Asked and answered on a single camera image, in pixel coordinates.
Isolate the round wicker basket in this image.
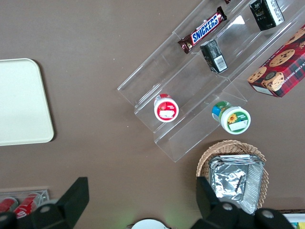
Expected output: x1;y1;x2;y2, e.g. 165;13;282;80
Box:
196;139;269;210

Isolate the green lidded sunflower cup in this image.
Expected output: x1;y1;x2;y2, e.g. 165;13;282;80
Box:
211;101;252;135

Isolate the white round dish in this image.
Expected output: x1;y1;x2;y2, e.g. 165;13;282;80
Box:
130;218;168;229

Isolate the clear acrylic can holder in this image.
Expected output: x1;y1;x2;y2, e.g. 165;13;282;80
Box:
0;189;50;212

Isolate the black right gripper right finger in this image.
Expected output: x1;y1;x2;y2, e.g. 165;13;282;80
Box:
190;176;294;229

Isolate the red lidded yogurt cup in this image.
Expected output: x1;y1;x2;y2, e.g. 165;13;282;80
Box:
153;93;180;123

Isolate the foil wrapped sandwich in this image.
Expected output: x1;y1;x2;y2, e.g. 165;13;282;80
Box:
208;154;266;215

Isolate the white colourful box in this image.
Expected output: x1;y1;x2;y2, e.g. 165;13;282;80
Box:
283;213;305;229

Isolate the tall black and white carton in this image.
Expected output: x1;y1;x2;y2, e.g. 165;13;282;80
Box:
249;0;285;32

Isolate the small black carton with barcode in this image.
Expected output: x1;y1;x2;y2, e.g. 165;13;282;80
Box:
199;39;229;74

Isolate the red tartan cookie box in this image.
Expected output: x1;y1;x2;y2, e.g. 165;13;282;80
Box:
247;23;305;98

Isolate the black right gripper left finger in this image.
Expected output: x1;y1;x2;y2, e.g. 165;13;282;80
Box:
0;177;90;229

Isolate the red cola can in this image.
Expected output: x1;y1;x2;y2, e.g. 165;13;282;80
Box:
0;197;19;213
13;193;41;219

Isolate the cream plastic tray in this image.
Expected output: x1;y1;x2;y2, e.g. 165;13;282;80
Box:
0;58;55;146

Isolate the brown Snickers chocolate bar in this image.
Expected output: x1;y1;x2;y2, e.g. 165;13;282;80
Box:
177;6;228;55

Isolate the clear acrylic stepped display shelf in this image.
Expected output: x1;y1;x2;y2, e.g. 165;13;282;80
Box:
116;0;305;163

